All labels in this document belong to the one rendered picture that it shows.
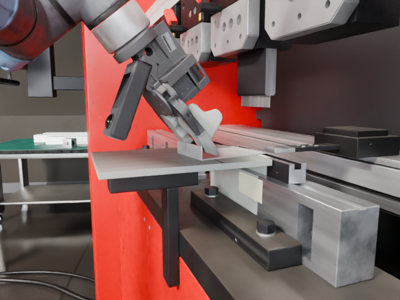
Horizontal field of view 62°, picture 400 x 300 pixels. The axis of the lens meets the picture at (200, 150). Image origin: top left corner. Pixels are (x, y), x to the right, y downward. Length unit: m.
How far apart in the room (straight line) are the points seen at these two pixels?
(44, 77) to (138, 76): 1.46
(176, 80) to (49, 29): 0.17
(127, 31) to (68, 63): 3.71
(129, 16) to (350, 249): 0.40
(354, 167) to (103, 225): 1.04
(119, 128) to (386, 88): 0.78
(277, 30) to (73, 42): 3.79
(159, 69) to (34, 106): 3.80
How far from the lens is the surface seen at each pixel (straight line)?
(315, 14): 0.42
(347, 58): 1.17
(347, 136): 0.70
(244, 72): 0.63
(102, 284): 1.59
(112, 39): 0.48
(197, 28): 0.76
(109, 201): 1.45
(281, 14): 0.48
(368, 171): 0.73
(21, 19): 0.40
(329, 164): 0.81
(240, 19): 0.60
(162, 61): 0.51
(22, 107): 4.32
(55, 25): 0.48
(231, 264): 0.47
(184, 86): 0.51
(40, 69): 1.93
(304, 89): 1.31
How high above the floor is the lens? 1.10
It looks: 9 degrees down
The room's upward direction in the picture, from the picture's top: straight up
